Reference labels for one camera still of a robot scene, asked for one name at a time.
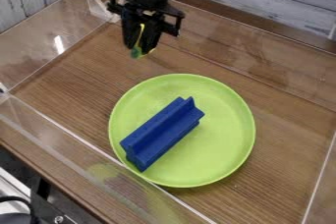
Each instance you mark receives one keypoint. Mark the clear acrylic tray wall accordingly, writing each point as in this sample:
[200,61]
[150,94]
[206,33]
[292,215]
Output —
[66,70]

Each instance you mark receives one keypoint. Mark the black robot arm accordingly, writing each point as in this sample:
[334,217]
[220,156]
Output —
[150,3]

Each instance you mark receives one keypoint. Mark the green round plate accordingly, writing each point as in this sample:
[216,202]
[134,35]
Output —
[212,151]

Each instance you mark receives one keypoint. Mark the blue plastic block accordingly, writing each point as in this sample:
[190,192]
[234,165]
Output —
[158,135]

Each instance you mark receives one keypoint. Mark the yellow toy banana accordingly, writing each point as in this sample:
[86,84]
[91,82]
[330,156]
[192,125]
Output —
[143,46]

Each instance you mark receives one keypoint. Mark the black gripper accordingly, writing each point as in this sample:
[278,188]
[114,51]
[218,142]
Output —
[152,27]

